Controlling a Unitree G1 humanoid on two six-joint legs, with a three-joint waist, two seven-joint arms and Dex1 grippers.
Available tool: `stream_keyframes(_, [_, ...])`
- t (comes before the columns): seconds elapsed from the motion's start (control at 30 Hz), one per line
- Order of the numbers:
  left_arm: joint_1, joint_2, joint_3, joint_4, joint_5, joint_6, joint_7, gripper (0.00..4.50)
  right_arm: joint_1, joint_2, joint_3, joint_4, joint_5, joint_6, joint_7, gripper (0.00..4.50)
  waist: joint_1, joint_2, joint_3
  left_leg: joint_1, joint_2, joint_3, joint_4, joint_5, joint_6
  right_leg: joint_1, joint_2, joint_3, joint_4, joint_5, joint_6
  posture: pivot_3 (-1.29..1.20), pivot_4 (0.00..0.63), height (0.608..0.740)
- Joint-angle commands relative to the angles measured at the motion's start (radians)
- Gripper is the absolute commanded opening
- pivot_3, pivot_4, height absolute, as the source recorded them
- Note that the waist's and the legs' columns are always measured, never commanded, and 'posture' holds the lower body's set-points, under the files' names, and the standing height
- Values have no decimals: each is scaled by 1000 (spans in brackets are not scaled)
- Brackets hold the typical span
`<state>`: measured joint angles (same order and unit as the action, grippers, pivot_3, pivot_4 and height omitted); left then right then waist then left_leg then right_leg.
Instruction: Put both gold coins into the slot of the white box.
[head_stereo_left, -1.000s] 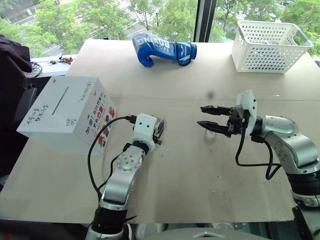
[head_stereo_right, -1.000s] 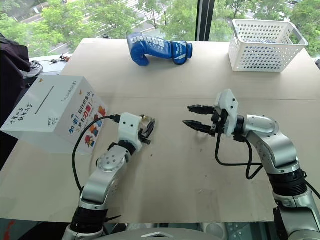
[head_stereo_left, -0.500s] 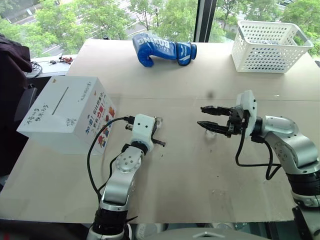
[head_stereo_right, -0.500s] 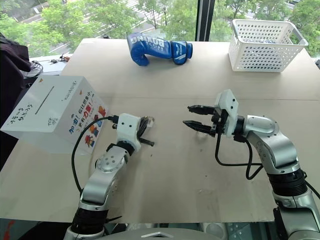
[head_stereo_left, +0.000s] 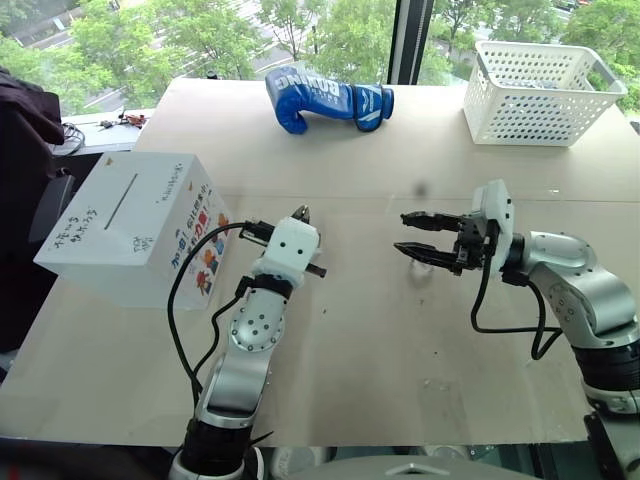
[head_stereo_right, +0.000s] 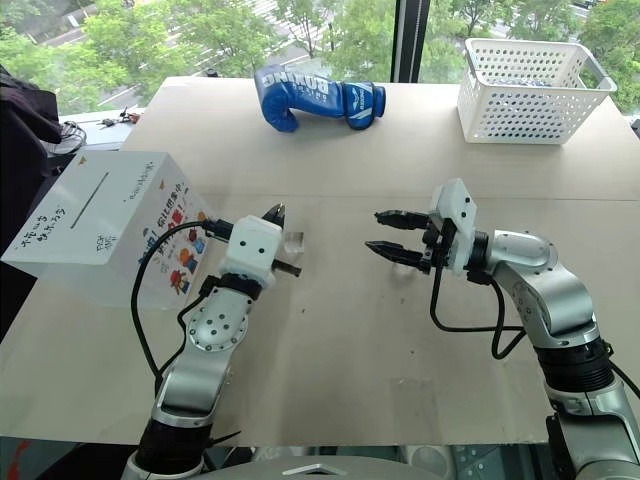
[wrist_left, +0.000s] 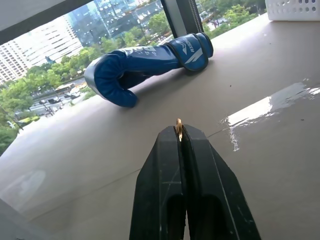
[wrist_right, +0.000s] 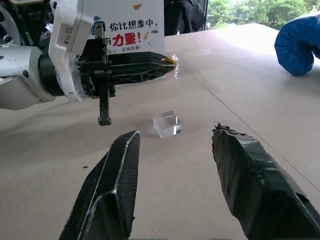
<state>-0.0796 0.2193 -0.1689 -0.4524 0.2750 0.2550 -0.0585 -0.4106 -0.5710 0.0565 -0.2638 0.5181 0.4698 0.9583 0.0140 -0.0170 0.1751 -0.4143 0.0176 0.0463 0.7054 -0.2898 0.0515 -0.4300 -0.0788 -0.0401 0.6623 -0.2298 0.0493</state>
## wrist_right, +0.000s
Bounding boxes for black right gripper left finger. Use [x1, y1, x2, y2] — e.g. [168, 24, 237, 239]
[58, 129, 141, 240]

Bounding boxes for taped black right gripper right finger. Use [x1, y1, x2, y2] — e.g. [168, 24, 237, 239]
[211, 122, 320, 240]

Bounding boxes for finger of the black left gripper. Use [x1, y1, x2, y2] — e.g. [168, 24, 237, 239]
[107, 51, 174, 68]
[107, 65, 175, 86]

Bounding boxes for white box with printed slogan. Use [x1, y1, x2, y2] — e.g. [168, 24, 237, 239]
[82, 0, 166, 88]

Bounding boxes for clear acrylic cube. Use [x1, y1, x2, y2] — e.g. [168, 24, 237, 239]
[152, 110, 182, 139]

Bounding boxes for person in dark clothes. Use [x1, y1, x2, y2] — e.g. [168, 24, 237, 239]
[163, 0, 208, 36]

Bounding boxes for blue boxing glove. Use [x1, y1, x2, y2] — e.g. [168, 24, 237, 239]
[273, 13, 320, 77]

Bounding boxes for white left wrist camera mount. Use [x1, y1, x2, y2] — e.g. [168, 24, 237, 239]
[48, 0, 101, 103]

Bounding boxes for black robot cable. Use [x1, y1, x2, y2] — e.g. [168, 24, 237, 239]
[31, 0, 52, 49]

